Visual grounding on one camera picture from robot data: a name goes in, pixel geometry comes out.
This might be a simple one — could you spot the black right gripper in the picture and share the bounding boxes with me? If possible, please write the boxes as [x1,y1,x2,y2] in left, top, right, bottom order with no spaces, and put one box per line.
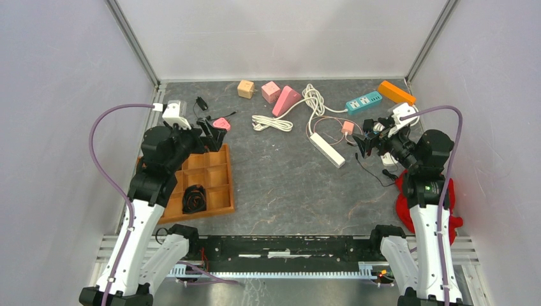
[352,117,421,171]

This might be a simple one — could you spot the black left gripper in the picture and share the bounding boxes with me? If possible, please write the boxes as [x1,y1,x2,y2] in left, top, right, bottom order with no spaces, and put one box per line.
[165,117,226,171]

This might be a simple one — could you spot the pink plug adapter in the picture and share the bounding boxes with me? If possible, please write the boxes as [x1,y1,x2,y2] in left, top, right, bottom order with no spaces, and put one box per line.
[212,117,231,132]

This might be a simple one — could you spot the salmon usb charger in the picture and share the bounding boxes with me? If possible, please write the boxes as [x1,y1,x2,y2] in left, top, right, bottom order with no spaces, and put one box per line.
[341,121,355,135]

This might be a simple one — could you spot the thin black adapter cord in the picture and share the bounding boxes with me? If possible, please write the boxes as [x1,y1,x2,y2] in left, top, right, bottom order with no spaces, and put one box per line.
[346,141,399,188]

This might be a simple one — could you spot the teal power strip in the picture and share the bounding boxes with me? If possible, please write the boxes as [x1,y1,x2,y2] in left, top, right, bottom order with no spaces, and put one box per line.
[345,91,383,115]

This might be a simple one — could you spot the white square plug adapter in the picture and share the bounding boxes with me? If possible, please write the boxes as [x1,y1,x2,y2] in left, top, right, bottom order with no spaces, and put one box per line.
[380,153,397,166]

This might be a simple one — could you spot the white power strip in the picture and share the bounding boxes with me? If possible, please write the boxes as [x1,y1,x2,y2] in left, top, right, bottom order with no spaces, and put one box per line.
[309,133,345,168]

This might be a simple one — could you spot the orange power strip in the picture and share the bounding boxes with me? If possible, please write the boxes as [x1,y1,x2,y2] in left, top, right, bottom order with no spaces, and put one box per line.
[377,80,417,106]

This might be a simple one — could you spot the beige cube adapter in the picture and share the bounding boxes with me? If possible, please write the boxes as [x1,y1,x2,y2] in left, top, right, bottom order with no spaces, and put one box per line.
[237,80,256,99]

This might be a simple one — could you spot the pink cube adapter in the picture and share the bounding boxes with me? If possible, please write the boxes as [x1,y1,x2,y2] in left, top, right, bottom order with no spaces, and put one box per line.
[261,81,281,104]

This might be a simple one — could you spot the pink triangular power strip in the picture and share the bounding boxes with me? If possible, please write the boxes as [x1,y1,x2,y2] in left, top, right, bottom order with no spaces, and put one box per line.
[272,85,302,117]

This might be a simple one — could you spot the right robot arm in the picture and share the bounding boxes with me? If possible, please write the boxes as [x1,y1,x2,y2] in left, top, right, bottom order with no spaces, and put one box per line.
[353,126,464,305]

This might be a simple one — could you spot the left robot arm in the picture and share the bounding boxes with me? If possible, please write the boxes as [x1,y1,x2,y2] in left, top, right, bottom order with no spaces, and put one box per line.
[79,119,227,305]

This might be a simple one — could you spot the orange wooden tray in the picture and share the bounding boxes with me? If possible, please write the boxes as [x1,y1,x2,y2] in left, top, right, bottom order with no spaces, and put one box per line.
[158,144,235,224]

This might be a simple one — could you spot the dark rolled cloth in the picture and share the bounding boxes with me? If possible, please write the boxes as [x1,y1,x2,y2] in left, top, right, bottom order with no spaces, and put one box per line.
[182,184,207,214]

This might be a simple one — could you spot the red cloth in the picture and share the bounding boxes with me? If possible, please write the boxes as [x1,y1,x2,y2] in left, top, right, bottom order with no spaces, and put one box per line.
[395,170,463,245]

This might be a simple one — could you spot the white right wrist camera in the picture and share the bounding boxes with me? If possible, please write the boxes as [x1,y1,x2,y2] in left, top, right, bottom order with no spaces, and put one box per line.
[387,103,418,138]

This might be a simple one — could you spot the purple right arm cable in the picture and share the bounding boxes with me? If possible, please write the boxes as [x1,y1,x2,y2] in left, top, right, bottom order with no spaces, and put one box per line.
[399,105,464,306]

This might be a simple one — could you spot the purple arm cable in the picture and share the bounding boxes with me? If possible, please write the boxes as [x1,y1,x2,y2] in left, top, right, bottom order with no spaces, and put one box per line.
[399,105,464,306]
[88,103,240,306]

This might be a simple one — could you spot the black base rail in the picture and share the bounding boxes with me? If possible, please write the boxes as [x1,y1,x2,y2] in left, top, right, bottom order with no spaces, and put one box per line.
[181,225,407,275]

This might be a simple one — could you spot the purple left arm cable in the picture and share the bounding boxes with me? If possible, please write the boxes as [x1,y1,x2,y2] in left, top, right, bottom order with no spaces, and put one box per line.
[88,103,240,306]

